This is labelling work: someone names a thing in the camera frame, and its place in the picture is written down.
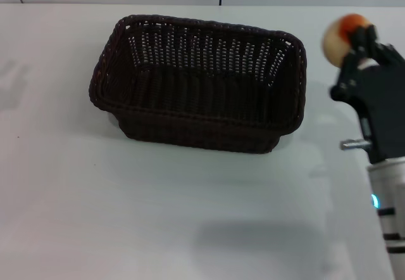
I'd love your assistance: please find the orange yellow peach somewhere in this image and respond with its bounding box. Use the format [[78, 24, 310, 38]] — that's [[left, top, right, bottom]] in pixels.
[[321, 13, 374, 69]]

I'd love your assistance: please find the dark brown woven basket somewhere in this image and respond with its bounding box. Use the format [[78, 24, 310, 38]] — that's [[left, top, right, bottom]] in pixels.
[[88, 14, 308, 154]]

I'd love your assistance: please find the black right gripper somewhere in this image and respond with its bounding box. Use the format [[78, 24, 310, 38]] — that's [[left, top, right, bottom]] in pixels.
[[329, 25, 405, 164]]

